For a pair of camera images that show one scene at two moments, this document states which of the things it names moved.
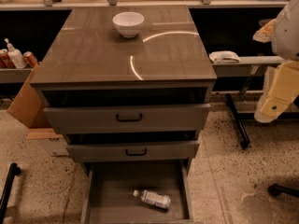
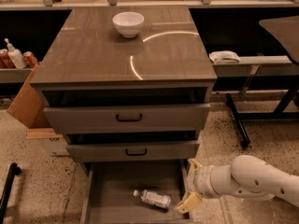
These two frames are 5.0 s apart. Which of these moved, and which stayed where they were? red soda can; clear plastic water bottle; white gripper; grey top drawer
Moved: white gripper
Stayed: grey top drawer; red soda can; clear plastic water bottle
